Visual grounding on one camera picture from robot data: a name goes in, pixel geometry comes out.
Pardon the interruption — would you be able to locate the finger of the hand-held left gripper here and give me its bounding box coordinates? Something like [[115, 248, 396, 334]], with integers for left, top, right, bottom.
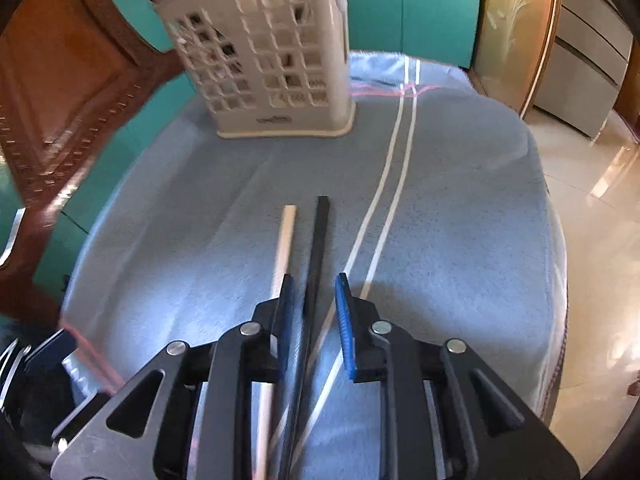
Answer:
[[22, 329, 78, 368]]

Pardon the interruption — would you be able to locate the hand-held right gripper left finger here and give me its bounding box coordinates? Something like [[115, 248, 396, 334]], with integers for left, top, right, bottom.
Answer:
[[50, 274, 296, 480]]

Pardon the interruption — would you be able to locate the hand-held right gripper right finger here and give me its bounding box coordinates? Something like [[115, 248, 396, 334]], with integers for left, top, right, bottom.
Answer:
[[334, 272, 581, 480]]

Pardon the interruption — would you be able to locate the dark brown chopstick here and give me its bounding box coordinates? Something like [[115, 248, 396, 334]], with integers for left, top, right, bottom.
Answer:
[[277, 195, 331, 480]]

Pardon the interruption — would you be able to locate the beige chopstick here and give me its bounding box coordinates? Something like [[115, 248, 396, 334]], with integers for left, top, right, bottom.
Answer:
[[252, 204, 297, 480]]

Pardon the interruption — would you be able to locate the grey plastic utensil holder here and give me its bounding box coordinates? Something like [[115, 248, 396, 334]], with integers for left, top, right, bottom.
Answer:
[[154, 0, 357, 140]]

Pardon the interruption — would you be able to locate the blue striped towel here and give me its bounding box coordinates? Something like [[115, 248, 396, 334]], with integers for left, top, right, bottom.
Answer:
[[60, 50, 571, 480]]

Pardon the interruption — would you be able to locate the carved wooden chair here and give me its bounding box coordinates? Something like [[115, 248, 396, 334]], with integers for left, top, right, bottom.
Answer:
[[0, 0, 196, 321]]

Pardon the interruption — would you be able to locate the etched glass door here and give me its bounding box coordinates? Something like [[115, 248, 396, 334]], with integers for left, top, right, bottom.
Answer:
[[472, 0, 563, 121]]

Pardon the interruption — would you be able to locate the stainless steel refrigerator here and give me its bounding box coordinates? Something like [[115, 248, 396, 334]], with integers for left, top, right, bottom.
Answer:
[[532, 0, 636, 141]]

